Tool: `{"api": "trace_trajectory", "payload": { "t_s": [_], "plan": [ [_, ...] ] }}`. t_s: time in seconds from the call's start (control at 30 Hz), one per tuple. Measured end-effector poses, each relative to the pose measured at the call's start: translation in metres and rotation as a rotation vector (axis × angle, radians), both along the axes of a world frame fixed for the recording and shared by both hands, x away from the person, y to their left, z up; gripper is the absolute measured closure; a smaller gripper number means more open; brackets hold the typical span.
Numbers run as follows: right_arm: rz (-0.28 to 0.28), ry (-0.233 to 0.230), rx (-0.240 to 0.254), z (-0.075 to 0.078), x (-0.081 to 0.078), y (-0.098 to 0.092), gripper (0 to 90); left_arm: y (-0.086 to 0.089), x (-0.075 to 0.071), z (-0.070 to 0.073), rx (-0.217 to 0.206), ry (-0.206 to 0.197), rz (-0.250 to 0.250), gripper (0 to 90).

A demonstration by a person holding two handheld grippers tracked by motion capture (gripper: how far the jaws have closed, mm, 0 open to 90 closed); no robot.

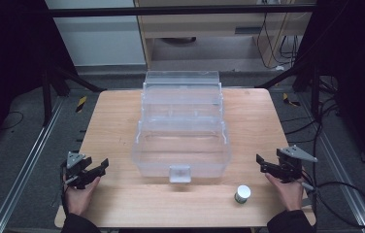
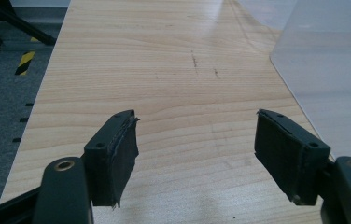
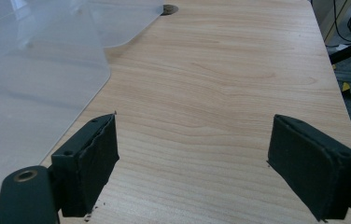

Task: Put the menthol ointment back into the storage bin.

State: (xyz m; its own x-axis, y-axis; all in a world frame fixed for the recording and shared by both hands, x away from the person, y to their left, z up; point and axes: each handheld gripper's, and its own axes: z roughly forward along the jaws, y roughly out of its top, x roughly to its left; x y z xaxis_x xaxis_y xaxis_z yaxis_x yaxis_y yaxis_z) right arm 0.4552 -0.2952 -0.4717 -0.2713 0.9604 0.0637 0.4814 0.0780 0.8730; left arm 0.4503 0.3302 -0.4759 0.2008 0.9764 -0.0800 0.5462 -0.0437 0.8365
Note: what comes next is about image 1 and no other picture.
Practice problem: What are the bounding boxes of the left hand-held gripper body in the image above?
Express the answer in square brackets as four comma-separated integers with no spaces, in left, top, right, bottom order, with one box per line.
[63,150,93,190]

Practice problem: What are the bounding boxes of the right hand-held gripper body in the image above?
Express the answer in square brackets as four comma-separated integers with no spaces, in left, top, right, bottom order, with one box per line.
[276,145,318,184]

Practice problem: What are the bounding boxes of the person's right hand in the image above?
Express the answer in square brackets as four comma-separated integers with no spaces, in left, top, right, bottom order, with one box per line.
[264,173,305,214]

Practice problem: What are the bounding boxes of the person's left hand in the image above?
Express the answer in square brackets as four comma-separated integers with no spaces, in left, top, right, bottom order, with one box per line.
[63,176,102,217]

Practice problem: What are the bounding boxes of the yellow black tape marker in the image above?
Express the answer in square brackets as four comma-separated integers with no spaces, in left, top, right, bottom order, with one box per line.
[282,92,302,108]
[75,95,88,114]

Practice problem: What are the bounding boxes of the black metal stand leg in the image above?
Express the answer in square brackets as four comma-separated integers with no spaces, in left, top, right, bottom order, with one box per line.
[40,63,108,128]
[253,60,322,121]

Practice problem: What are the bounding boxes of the clear plastic storage box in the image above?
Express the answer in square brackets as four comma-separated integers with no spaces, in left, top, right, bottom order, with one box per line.
[131,70,233,185]

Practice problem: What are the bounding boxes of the dark curtain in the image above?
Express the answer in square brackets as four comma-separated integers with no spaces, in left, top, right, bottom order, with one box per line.
[0,0,78,163]
[295,0,365,181]

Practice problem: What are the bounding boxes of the white cabinet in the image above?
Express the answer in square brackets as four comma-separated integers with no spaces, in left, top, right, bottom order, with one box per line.
[44,0,147,68]

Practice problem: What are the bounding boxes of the light wooden desk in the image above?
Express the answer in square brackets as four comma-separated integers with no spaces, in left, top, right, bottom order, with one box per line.
[133,0,318,71]

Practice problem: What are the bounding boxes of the black horizontal metal bar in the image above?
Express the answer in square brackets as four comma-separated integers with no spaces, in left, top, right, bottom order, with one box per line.
[46,4,318,18]

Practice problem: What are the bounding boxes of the aluminium floor rail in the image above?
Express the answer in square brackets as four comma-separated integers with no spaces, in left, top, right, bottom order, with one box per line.
[299,95,365,233]
[0,96,66,233]

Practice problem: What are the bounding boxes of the bundle of black floor cables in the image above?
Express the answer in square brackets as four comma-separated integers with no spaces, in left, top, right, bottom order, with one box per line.
[281,76,344,147]

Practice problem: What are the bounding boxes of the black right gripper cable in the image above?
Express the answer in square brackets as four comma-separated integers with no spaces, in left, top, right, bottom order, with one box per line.
[301,180,365,229]

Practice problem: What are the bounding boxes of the black floor cable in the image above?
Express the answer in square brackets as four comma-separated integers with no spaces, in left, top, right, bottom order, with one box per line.
[0,111,25,131]

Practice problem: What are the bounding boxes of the hanging cables behind desk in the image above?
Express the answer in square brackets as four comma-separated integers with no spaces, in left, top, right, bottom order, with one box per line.
[255,12,303,71]

